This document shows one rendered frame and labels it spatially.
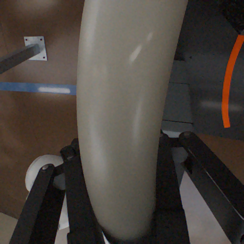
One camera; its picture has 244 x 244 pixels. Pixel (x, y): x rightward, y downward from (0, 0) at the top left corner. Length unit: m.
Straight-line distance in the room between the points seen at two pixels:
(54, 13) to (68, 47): 0.27
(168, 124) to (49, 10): 1.22
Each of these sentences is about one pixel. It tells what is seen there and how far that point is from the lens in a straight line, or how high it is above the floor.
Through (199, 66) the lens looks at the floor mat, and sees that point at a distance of 1.38.
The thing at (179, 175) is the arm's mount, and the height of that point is 0.86.
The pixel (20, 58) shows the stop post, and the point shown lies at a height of 0.25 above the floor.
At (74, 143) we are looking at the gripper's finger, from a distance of 0.17.
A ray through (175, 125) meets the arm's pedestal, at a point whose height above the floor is 0.76.
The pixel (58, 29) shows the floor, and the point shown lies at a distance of 1.56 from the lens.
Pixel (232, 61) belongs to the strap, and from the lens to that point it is 1.40.
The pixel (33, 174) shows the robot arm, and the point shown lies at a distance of 0.60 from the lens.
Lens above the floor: 1.31
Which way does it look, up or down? 52 degrees down
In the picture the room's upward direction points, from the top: 156 degrees counter-clockwise
